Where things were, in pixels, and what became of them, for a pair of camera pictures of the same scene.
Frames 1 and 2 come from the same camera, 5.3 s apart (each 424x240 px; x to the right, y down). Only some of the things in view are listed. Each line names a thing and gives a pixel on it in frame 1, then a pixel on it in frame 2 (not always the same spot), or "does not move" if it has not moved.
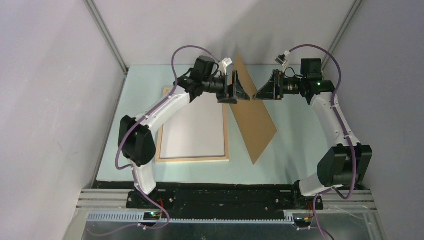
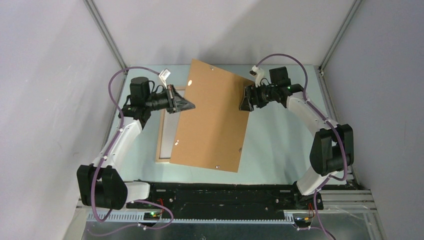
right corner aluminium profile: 349,17 does not move
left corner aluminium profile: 106,34 does not move
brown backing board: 256,126 -> 211,134
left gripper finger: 239,92 -> 180,103
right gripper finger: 269,90 -> 246,104
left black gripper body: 218,86 -> 163,101
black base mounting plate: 228,199 does not move
